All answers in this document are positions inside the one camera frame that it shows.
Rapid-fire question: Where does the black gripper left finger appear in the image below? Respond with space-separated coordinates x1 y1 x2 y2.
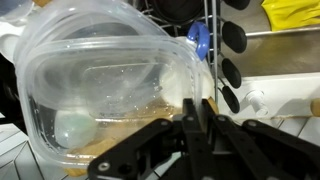
87 98 205 180

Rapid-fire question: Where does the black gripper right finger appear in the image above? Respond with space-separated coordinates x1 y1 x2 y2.
199 98 320 180

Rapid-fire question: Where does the stainless steel sink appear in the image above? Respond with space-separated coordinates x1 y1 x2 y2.
219 27 320 80

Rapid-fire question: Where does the stainless steel dish rack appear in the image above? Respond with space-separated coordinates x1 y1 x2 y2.
133 0 223 105

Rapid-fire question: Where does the dark round bowl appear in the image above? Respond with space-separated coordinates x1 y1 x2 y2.
149 0 205 25

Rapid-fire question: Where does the blue mug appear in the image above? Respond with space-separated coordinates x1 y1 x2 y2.
186 21 211 62

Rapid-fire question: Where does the yellow cloth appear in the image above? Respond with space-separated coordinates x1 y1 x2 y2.
260 0 320 32

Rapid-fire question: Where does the clear round plastic container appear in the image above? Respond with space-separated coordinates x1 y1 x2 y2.
14 0 174 68

